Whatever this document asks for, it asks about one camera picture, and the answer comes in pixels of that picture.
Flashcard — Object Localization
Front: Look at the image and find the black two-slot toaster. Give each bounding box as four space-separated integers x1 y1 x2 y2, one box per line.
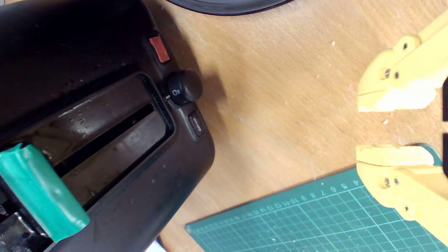
0 0 216 252

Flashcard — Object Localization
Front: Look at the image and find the green toaster lever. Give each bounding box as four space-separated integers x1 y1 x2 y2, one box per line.
0 143 91 243

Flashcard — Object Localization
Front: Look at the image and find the green cutting mat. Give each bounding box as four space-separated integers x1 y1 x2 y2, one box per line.
185 143 448 252

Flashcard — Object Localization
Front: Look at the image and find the black plate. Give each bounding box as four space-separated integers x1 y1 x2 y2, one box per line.
167 0 293 16

